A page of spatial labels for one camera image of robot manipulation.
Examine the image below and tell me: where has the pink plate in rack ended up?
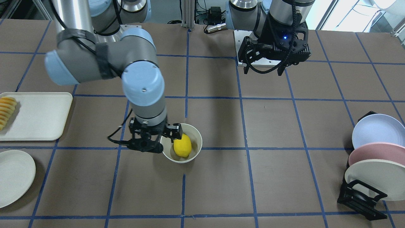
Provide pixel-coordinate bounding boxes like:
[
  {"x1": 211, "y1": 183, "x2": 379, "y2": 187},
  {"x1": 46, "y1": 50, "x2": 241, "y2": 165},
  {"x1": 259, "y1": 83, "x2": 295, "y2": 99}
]
[{"x1": 348, "y1": 142, "x2": 405, "y2": 166}]

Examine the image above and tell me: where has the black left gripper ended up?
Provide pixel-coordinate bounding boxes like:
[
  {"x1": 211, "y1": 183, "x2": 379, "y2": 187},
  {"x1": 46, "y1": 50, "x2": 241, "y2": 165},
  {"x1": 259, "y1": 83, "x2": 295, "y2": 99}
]
[{"x1": 238, "y1": 21, "x2": 311, "y2": 76}]

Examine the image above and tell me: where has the light blue plate in rack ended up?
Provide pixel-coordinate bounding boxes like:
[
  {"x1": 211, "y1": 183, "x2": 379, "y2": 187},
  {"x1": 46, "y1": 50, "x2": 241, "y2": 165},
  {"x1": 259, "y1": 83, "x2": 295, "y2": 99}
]
[{"x1": 352, "y1": 114, "x2": 405, "y2": 149}]

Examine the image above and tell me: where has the white ceramic bowl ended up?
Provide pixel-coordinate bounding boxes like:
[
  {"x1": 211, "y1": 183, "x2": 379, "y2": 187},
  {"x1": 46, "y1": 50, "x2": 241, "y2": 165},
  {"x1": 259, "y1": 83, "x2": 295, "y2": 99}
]
[{"x1": 160, "y1": 123, "x2": 203, "y2": 163}]

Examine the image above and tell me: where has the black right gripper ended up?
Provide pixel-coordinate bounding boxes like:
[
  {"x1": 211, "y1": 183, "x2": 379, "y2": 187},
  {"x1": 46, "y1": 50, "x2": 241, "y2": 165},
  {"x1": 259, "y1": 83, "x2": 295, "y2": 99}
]
[{"x1": 126, "y1": 118, "x2": 183, "y2": 154}]

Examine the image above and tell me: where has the white rectangular tray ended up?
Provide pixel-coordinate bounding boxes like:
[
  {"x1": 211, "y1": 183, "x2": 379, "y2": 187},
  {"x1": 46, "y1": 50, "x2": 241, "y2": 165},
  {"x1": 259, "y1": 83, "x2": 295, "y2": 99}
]
[{"x1": 0, "y1": 92, "x2": 73, "y2": 141}]

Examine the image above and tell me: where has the white round plate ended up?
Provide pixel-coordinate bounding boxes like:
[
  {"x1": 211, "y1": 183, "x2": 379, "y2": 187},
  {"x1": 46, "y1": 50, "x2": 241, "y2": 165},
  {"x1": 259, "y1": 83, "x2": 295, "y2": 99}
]
[{"x1": 0, "y1": 150, "x2": 36, "y2": 208}]

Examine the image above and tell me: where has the yellow lemon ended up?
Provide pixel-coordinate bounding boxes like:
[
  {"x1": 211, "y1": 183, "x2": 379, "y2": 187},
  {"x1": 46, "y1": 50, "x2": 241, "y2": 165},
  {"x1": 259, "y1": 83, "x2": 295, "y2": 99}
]
[{"x1": 173, "y1": 133, "x2": 192, "y2": 158}]

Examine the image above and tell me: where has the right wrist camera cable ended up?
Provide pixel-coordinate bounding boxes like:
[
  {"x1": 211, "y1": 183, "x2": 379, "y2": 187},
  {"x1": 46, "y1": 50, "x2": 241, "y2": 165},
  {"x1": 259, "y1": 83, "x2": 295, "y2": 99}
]
[{"x1": 107, "y1": 109, "x2": 133, "y2": 147}]

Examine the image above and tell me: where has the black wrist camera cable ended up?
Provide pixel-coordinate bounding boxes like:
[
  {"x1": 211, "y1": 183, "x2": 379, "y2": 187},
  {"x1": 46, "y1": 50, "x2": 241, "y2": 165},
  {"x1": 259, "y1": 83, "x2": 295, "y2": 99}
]
[{"x1": 245, "y1": 0, "x2": 299, "y2": 75}]

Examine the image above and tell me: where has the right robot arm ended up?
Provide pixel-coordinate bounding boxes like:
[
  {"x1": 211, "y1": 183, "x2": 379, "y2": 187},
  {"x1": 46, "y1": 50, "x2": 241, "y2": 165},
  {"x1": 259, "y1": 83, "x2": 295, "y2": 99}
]
[{"x1": 45, "y1": 0, "x2": 183, "y2": 154}]

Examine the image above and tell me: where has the black plate rack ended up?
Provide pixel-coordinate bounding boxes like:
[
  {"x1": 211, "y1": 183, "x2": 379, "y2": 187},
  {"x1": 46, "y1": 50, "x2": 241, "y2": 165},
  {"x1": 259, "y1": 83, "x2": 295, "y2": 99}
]
[{"x1": 337, "y1": 111, "x2": 387, "y2": 221}]

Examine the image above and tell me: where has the cream plate in rack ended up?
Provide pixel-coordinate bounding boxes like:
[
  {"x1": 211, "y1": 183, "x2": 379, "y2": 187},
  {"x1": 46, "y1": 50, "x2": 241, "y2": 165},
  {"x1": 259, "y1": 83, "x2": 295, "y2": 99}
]
[{"x1": 344, "y1": 159, "x2": 405, "y2": 201}]

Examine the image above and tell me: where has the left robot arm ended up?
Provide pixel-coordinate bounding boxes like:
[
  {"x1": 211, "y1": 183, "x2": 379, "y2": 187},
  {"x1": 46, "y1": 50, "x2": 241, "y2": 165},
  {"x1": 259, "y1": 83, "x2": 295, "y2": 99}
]
[{"x1": 225, "y1": 0, "x2": 315, "y2": 76}]

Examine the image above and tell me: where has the aluminium frame post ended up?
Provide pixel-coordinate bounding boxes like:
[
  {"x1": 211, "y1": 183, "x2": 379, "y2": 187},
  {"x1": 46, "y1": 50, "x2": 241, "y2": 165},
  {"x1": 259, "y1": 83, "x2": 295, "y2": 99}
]
[{"x1": 180, "y1": 0, "x2": 196, "y2": 30}]

